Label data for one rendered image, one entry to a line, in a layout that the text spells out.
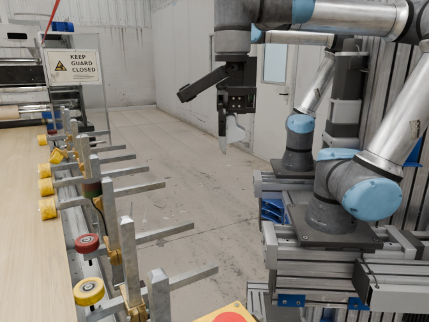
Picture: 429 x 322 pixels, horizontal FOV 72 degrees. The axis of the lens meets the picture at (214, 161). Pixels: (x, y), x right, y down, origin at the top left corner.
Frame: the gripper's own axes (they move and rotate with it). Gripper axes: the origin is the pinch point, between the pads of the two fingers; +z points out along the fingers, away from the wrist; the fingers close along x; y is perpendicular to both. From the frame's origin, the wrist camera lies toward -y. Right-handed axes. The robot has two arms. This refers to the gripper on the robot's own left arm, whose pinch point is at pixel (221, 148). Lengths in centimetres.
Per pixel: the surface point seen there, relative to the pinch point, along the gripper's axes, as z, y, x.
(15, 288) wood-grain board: 41, -58, -1
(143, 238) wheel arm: 46, -31, 32
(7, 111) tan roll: 25, -201, 193
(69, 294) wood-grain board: 42, -41, -2
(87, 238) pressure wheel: 40, -48, 23
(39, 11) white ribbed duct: -110, -381, 562
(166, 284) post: 22.2, -9.9, -18.7
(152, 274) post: 20.0, -12.4, -18.6
